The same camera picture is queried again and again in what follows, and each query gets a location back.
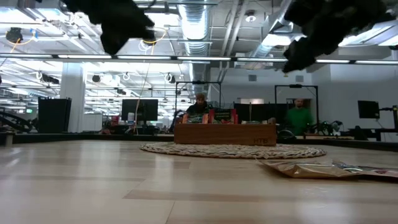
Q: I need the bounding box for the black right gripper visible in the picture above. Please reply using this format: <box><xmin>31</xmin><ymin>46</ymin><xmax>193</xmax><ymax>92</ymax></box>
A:
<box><xmin>281</xmin><ymin>0</ymin><xmax>358</xmax><ymax>74</ymax></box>

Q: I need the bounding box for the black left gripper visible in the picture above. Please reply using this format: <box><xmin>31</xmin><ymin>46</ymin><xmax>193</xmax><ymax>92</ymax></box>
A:
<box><xmin>63</xmin><ymin>0</ymin><xmax>156</xmax><ymax>55</ymax></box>

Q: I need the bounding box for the red tea packet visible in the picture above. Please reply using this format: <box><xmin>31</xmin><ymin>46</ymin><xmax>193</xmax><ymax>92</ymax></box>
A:
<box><xmin>208</xmin><ymin>108</ymin><xmax>239</xmax><ymax>124</ymax></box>

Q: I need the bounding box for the orange tea packet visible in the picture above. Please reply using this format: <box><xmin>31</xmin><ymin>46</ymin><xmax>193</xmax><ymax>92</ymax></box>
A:
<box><xmin>182</xmin><ymin>112</ymin><xmax>208</xmax><ymax>124</ymax></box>

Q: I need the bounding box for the beige tea packet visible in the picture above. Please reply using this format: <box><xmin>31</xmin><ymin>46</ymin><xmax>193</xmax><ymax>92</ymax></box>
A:
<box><xmin>256</xmin><ymin>159</ymin><xmax>358</xmax><ymax>180</ymax></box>
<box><xmin>334</xmin><ymin>160</ymin><xmax>398</xmax><ymax>179</ymax></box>

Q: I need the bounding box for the wooden tea organizer box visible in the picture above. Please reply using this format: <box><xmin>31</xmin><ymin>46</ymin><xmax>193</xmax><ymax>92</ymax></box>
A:
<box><xmin>173</xmin><ymin>117</ymin><xmax>277</xmax><ymax>147</ymax></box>

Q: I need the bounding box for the person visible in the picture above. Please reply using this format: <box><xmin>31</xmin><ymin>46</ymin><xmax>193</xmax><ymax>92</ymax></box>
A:
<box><xmin>185</xmin><ymin>92</ymin><xmax>212</xmax><ymax>116</ymax></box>
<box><xmin>284</xmin><ymin>98</ymin><xmax>315</xmax><ymax>136</ymax></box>
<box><xmin>104</xmin><ymin>115</ymin><xmax>124</xmax><ymax>134</ymax></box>

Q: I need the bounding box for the black partition screen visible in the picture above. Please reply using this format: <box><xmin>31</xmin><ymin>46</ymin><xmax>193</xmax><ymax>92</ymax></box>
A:
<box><xmin>233</xmin><ymin>102</ymin><xmax>312</xmax><ymax>124</ymax></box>

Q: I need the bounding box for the large black computer monitor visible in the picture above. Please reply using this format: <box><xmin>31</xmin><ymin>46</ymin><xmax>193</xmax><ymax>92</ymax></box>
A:
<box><xmin>121</xmin><ymin>98</ymin><xmax>159</xmax><ymax>122</ymax></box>

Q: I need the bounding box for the small black monitor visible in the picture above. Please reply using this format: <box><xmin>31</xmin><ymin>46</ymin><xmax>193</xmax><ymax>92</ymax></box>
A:
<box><xmin>357</xmin><ymin>100</ymin><xmax>381</xmax><ymax>119</ymax></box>

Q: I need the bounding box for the white building column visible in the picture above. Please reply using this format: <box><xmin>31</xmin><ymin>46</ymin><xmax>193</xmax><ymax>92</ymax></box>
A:
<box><xmin>60</xmin><ymin>63</ymin><xmax>86</xmax><ymax>133</ymax></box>

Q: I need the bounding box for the black desk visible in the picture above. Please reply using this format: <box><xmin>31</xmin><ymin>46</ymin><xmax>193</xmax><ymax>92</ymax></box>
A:
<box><xmin>348</xmin><ymin>126</ymin><xmax>398</xmax><ymax>142</ymax></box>

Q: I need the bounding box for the round woven placemat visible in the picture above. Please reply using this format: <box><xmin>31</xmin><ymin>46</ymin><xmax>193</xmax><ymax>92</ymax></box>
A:
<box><xmin>139</xmin><ymin>142</ymin><xmax>327</xmax><ymax>160</ymax></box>

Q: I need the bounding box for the black tall cabinet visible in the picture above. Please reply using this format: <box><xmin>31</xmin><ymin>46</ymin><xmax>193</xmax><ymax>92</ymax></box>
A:
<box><xmin>37</xmin><ymin>96</ymin><xmax>72</xmax><ymax>134</ymax></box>

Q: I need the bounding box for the grey bin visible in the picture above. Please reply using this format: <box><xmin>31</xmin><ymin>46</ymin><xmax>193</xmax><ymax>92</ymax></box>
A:
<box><xmin>0</xmin><ymin>130</ymin><xmax>16</xmax><ymax>146</ymax></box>

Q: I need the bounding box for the black gantry frame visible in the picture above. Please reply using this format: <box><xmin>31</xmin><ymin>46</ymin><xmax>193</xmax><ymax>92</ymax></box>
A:
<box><xmin>274</xmin><ymin>83</ymin><xmax>319</xmax><ymax>125</ymax></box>
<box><xmin>175</xmin><ymin>80</ymin><xmax>223</xmax><ymax>124</ymax></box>

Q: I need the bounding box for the long ceiling light rail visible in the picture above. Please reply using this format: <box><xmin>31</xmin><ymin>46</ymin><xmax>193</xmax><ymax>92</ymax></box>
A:
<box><xmin>0</xmin><ymin>53</ymin><xmax>398</xmax><ymax>65</ymax></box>

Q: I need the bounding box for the black table frame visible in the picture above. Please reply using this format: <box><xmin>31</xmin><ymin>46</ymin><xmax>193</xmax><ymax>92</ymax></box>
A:
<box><xmin>0</xmin><ymin>132</ymin><xmax>398</xmax><ymax>152</ymax></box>

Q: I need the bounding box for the black ceiling cable reel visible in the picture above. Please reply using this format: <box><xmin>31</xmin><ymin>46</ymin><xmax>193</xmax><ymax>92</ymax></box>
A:
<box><xmin>5</xmin><ymin>27</ymin><xmax>24</xmax><ymax>44</ymax></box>

